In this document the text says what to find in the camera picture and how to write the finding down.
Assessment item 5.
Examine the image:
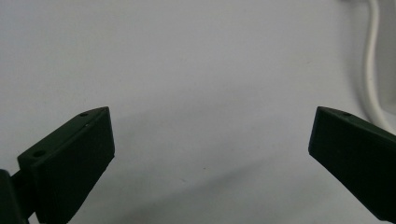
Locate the white cable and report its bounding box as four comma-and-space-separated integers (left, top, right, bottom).
362, 0, 396, 135

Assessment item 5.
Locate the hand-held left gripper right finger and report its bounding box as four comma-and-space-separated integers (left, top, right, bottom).
307, 105, 396, 224

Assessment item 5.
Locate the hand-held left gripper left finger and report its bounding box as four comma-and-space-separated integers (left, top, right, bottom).
11, 105, 116, 224

